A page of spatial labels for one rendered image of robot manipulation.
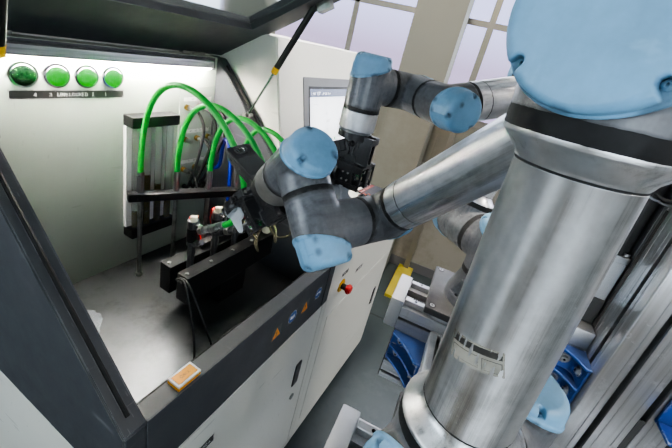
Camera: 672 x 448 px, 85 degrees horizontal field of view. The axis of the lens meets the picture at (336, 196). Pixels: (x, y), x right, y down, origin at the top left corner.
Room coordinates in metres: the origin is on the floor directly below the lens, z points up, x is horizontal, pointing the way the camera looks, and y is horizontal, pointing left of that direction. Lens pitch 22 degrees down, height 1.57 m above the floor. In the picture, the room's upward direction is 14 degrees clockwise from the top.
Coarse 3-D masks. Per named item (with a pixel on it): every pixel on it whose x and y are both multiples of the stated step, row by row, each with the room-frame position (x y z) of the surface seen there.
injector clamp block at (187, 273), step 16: (224, 240) 0.91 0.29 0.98; (240, 240) 0.96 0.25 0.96; (272, 240) 1.01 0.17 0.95; (176, 256) 0.78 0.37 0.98; (208, 256) 0.85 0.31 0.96; (224, 256) 0.83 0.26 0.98; (240, 256) 0.88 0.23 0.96; (256, 256) 0.95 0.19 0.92; (160, 272) 0.75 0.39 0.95; (176, 272) 0.75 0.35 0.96; (192, 272) 0.73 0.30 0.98; (208, 272) 0.77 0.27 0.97; (224, 272) 0.82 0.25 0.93; (240, 272) 0.89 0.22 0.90; (176, 288) 0.75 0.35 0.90; (192, 288) 0.72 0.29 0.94; (208, 288) 0.77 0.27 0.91; (224, 288) 0.83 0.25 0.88; (240, 288) 0.90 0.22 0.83
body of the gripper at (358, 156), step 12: (348, 132) 0.73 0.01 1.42; (348, 144) 0.74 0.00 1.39; (360, 144) 0.73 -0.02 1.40; (372, 144) 0.72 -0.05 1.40; (348, 156) 0.74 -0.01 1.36; (360, 156) 0.73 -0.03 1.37; (336, 168) 0.73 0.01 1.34; (348, 168) 0.72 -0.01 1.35; (360, 168) 0.71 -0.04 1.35; (372, 168) 0.77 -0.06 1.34; (336, 180) 0.74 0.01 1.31; (348, 180) 0.73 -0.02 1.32; (360, 180) 0.74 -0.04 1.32
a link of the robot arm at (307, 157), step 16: (304, 128) 0.48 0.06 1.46; (288, 144) 0.46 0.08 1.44; (304, 144) 0.46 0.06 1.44; (320, 144) 0.48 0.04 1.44; (272, 160) 0.50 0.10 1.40; (288, 160) 0.46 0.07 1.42; (304, 160) 0.45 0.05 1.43; (320, 160) 0.46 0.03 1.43; (336, 160) 0.49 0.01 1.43; (272, 176) 0.49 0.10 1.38; (288, 176) 0.46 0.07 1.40; (304, 176) 0.45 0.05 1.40; (320, 176) 0.46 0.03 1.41; (272, 192) 0.51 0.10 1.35; (288, 192) 0.45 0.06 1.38
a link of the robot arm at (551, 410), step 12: (552, 384) 0.34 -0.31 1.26; (540, 396) 0.31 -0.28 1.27; (552, 396) 0.32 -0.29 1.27; (564, 396) 0.33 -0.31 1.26; (540, 408) 0.30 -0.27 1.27; (552, 408) 0.30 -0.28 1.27; (564, 408) 0.31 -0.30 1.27; (528, 420) 0.29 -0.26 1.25; (540, 420) 0.29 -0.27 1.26; (552, 420) 0.29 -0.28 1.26; (564, 420) 0.30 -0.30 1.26; (528, 432) 0.28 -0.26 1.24; (540, 432) 0.29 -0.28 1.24; (552, 432) 0.29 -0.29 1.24; (528, 444) 0.28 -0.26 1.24; (540, 444) 0.29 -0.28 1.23
